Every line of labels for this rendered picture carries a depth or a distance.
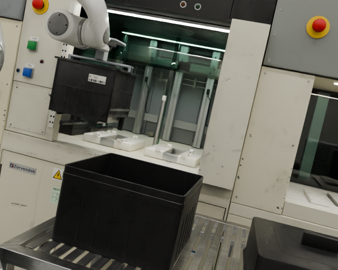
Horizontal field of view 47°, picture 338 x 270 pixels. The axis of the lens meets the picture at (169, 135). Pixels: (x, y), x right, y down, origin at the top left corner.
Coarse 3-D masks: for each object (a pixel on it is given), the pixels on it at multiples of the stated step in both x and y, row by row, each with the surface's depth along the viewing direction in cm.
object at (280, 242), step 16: (256, 224) 95; (272, 224) 97; (256, 240) 83; (272, 240) 85; (288, 240) 87; (304, 240) 86; (320, 240) 85; (336, 240) 85; (256, 256) 76; (272, 256) 75; (288, 256) 77; (304, 256) 79; (320, 256) 81; (336, 256) 83
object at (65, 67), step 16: (64, 64) 126; (80, 64) 125; (96, 64) 124; (112, 64) 133; (64, 80) 127; (80, 80) 125; (96, 80) 124; (112, 80) 123; (128, 80) 135; (64, 96) 127; (80, 96) 126; (96, 96) 125; (112, 96) 124; (128, 96) 139; (64, 112) 127; (80, 112) 126; (96, 112) 125; (112, 112) 127; (128, 112) 143; (96, 128) 130; (112, 128) 144
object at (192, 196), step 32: (96, 160) 100; (128, 160) 109; (64, 192) 84; (96, 192) 82; (128, 192) 80; (160, 192) 79; (192, 192) 88; (64, 224) 84; (96, 224) 82; (128, 224) 81; (160, 224) 79; (192, 224) 103; (128, 256) 81; (160, 256) 80
